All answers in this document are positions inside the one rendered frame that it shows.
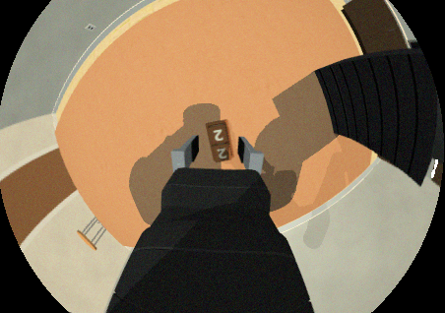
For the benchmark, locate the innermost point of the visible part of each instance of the brown calendar cube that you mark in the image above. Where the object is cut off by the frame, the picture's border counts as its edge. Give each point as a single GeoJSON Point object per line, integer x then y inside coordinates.
{"type": "Point", "coordinates": [221, 152]}
{"type": "Point", "coordinates": [218, 134]}

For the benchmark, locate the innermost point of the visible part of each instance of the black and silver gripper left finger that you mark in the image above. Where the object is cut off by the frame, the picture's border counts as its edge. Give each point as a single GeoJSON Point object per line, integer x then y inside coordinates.
{"type": "Point", "coordinates": [186, 154]}

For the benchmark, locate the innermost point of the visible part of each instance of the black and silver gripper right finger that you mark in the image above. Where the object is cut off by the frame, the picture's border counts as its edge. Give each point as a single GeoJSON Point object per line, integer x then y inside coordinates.
{"type": "Point", "coordinates": [248, 156]}

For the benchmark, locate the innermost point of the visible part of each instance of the brown wooden tray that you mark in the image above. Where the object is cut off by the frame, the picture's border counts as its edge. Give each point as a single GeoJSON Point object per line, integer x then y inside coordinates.
{"type": "Point", "coordinates": [227, 128]}

